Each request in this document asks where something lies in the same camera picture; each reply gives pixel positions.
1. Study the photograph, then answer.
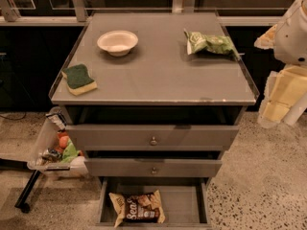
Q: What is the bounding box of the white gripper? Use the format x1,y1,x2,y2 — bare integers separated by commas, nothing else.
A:
254,25,307,128

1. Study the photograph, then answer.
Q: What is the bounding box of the brown chip bag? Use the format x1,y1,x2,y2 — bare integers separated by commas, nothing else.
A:
108,190,165,227

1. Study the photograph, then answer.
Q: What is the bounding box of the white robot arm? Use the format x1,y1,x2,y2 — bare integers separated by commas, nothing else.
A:
254,0,307,128

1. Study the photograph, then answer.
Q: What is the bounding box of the green chip bag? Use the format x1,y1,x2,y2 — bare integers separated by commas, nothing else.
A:
184,31,240,59

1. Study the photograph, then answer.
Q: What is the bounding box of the grey drawer cabinet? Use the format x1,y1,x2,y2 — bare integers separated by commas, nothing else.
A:
48,11,260,230

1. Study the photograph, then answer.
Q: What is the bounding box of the grey bottom drawer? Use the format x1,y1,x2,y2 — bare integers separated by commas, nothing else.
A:
95,177,213,230

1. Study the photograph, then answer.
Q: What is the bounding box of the grey drawer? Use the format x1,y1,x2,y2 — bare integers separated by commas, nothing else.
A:
66,125,239,151
95,177,213,230
84,150,222,177

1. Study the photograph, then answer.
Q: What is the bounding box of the grey top drawer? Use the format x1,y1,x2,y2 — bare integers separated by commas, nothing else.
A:
66,125,239,151

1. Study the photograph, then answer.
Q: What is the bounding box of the grey middle drawer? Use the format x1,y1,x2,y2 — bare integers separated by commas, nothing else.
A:
84,150,222,177

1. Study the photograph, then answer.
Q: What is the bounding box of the green bag in bin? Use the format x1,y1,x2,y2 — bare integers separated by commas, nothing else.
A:
61,140,80,163

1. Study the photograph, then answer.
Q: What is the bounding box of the white paper bowl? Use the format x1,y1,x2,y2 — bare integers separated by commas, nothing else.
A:
97,31,138,57

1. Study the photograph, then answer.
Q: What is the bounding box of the green yellow sponge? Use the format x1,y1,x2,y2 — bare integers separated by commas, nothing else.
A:
61,64,97,96

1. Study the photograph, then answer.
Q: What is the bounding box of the orange fruit in bin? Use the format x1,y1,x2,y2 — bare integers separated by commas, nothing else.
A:
59,136,69,149

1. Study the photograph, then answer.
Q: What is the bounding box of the clear plastic bin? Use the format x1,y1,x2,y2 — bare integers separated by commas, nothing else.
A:
27,106,88,178

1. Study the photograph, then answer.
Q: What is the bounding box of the black metal leg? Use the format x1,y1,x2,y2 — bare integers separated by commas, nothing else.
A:
14,170,41,214

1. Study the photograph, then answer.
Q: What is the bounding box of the metal window frame rail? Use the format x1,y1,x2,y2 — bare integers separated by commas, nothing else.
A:
0,0,295,26

